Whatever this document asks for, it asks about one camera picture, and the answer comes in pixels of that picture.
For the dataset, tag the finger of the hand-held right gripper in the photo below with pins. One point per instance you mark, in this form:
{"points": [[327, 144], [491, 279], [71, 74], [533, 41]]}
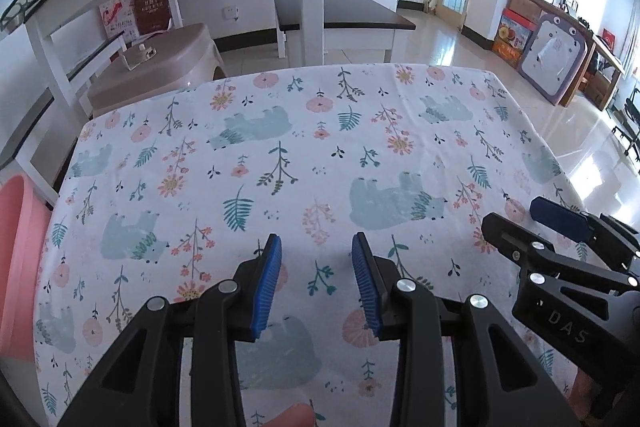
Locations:
{"points": [[520, 239], [560, 217]]}

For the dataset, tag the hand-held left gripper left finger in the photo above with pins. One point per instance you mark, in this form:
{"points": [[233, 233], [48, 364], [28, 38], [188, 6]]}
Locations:
{"points": [[267, 287]]}

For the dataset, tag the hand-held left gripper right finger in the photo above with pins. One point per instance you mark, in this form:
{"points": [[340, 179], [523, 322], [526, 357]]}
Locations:
{"points": [[365, 287]]}

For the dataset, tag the pink plastic bucket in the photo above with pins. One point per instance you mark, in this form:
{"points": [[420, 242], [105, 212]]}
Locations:
{"points": [[22, 257]]}

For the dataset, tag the person's right hand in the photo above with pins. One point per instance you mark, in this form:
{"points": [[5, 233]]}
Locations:
{"points": [[584, 394]]}

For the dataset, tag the person's left hand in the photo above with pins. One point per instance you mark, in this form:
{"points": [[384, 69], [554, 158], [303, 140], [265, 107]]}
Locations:
{"points": [[295, 417]]}

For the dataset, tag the wooden desk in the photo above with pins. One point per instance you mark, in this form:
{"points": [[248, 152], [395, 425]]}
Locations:
{"points": [[600, 82]]}

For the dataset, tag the floral printed tablecloth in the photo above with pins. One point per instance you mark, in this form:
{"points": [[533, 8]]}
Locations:
{"points": [[300, 132]]}

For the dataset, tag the grey children's drawing board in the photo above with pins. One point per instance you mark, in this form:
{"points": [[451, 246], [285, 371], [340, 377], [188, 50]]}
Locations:
{"points": [[550, 57]]}

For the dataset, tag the printed fruit carton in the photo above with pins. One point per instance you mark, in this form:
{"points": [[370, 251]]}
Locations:
{"points": [[512, 39]]}

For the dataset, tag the small red box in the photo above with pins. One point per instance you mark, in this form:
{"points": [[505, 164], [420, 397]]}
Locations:
{"points": [[609, 39]]}

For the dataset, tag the brown cardboard box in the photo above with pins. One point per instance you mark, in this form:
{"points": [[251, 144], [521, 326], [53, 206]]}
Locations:
{"points": [[525, 4]]}

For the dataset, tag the taupe plastic stool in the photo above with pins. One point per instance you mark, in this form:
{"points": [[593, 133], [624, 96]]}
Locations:
{"points": [[170, 67]]}

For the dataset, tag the small white card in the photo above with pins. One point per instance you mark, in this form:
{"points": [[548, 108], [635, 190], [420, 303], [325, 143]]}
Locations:
{"points": [[137, 59]]}

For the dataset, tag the small white bottle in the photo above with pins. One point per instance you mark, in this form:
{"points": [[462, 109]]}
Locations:
{"points": [[145, 49]]}

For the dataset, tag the white bench with dark top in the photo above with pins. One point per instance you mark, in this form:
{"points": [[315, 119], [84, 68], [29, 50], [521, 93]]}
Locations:
{"points": [[20, 167], [350, 7]]}

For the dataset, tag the dark red paper bag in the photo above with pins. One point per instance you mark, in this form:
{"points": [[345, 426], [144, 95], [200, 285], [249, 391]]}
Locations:
{"points": [[152, 12]]}

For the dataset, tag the white and red paper bag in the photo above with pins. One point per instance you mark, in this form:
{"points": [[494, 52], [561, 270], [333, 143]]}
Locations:
{"points": [[117, 17]]}

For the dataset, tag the black metal frame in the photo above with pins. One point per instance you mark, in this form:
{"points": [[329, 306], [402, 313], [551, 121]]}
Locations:
{"points": [[631, 122]]}

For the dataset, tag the white wall socket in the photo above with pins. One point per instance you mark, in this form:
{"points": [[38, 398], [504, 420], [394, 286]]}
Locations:
{"points": [[230, 13]]}

